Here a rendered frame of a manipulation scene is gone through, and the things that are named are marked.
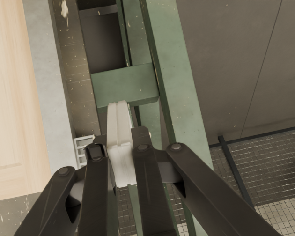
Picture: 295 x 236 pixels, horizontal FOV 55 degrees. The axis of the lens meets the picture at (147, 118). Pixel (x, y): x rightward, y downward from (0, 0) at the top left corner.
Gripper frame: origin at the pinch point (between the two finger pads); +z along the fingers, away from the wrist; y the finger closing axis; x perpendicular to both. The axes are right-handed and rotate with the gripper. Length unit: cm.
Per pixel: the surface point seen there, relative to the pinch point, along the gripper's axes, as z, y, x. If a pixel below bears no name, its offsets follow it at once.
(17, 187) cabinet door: 28.7, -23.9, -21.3
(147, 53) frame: 81, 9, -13
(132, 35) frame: 77, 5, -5
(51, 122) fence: 32.7, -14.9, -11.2
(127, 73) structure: 43.9, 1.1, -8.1
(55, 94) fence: 35.4, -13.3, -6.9
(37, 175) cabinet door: 29.6, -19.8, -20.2
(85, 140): 33.6, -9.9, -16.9
